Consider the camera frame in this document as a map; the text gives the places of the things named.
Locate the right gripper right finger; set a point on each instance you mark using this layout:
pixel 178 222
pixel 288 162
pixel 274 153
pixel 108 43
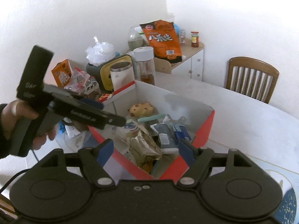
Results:
pixel 198 160

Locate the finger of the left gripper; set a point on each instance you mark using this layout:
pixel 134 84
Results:
pixel 94 118
pixel 92 103

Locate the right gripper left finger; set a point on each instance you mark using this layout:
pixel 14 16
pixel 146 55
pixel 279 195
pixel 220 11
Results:
pixel 93 161

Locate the cookie shaped plush toy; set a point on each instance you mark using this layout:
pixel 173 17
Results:
pixel 141 110

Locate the mint green pen pouch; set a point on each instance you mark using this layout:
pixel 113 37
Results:
pixel 151 118

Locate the person's left hand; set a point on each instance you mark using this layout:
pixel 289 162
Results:
pixel 16 110

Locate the rubiks cube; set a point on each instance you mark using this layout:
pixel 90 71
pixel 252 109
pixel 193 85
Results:
pixel 104 97

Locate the white yogurt packet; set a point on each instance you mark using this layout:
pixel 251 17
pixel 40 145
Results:
pixel 131 128

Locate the green yellow tissue holder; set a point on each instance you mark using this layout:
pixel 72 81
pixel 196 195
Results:
pixel 102 72

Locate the small orange snack box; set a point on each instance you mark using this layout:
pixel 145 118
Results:
pixel 62 73

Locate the blue snack packet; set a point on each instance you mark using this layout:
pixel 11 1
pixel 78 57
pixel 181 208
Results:
pixel 180 133

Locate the dark blue tissue pack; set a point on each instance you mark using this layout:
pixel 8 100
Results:
pixel 166 138

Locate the white steel mug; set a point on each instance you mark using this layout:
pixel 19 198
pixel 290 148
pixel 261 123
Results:
pixel 121 73

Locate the red and white cardboard box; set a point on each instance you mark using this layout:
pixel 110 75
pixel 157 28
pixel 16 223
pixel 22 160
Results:
pixel 197 117

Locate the brown crumpled paper bag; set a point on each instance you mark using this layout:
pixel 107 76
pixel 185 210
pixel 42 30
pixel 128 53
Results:
pixel 143 148

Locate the clear plastic bag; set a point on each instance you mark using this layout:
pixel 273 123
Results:
pixel 100 53

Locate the clear jar white lid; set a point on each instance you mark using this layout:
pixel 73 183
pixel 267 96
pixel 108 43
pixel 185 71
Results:
pixel 144 57

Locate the white side cabinet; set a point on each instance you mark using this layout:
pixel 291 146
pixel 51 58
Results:
pixel 191 66

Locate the wooden chair far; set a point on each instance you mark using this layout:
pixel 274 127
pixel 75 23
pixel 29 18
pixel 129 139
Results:
pixel 252 77

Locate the orange snack bag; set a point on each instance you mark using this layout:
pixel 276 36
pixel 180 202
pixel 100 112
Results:
pixel 162 37

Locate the red lidded sauce jar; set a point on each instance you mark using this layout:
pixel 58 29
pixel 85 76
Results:
pixel 195 39

